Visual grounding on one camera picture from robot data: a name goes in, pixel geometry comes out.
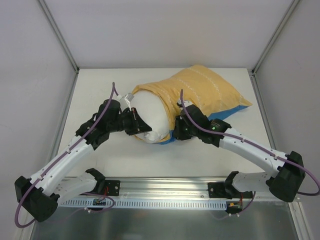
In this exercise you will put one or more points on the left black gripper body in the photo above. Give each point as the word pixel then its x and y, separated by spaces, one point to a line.
pixel 135 121

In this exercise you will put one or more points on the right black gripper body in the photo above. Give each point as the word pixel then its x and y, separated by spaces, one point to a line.
pixel 180 129

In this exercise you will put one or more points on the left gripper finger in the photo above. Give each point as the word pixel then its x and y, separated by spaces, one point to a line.
pixel 139 123
pixel 135 130

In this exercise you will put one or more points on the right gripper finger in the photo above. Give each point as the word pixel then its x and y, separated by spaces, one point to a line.
pixel 186 135
pixel 178 132

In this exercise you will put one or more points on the white pillow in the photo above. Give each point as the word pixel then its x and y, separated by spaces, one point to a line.
pixel 152 111

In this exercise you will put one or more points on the blue yellow pikachu pillowcase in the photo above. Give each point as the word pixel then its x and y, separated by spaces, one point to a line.
pixel 210 92

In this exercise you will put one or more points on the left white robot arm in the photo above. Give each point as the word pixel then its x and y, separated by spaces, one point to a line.
pixel 42 193

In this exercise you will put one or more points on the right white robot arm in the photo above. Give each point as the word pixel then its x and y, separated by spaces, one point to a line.
pixel 281 175

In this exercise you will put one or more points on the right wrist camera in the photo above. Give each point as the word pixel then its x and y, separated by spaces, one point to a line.
pixel 185 103

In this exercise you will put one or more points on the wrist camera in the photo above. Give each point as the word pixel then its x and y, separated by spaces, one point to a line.
pixel 125 100
pixel 185 103

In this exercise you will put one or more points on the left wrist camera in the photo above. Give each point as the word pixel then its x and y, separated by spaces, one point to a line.
pixel 125 100

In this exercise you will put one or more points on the aluminium mounting rail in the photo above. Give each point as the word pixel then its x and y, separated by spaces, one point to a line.
pixel 167 188

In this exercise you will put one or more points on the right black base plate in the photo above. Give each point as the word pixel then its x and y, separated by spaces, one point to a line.
pixel 217 190

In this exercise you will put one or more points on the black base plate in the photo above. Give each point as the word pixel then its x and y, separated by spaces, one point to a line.
pixel 217 190
pixel 107 188

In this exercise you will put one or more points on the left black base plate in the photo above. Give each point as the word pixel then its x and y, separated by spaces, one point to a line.
pixel 107 188

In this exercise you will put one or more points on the white slotted cable duct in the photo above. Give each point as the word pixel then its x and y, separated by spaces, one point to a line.
pixel 163 204

